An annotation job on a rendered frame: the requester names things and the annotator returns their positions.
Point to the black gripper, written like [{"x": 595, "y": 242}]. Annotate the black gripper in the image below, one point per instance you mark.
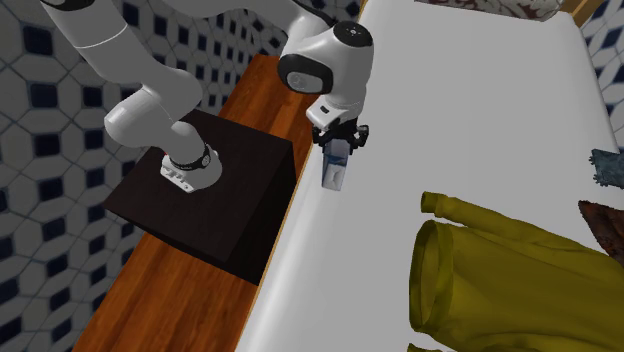
[{"x": 341, "y": 130}]

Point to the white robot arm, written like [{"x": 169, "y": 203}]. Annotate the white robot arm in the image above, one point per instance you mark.
[{"x": 146, "y": 78}]

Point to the dark robot stand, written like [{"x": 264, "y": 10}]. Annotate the dark robot stand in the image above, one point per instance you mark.
[{"x": 234, "y": 195}]

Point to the olive yellow garment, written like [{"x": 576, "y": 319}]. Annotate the olive yellow garment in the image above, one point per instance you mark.
[{"x": 507, "y": 282}]

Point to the teal crumpled cloth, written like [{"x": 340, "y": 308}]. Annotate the teal crumpled cloth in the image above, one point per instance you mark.
[{"x": 609, "y": 168}]

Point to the brown crumpled cloth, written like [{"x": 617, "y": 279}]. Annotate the brown crumpled cloth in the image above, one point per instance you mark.
[{"x": 607, "y": 226}]

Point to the white bed with wooden frame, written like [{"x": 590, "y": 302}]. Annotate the white bed with wooden frame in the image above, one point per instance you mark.
[{"x": 453, "y": 107}]

